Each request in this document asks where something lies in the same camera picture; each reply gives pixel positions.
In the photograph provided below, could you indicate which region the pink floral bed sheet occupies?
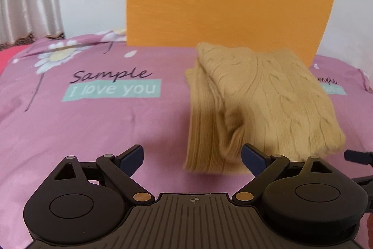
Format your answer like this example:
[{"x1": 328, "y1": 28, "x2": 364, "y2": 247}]
[{"x1": 1, "y1": 32, "x2": 372, "y2": 248}]

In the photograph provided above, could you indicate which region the red blanket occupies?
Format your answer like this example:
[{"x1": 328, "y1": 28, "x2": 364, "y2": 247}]
[{"x1": 0, "y1": 45, "x2": 29, "y2": 74}]

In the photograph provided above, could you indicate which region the tan cable-knit cardigan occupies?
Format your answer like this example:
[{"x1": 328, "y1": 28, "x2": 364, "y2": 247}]
[{"x1": 185, "y1": 43, "x2": 346, "y2": 174}]

